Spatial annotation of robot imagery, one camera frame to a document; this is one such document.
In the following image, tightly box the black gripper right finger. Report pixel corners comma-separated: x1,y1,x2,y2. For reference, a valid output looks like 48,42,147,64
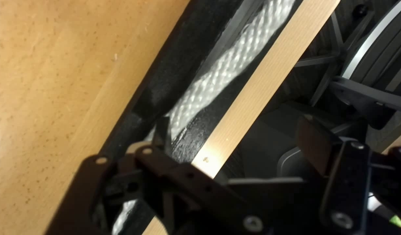
224,116,372,235

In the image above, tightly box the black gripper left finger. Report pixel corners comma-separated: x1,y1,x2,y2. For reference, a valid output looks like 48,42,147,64
44,145,270,235

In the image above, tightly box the white braided rope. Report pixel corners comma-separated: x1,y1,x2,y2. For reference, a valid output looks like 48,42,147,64
109,0,296,235

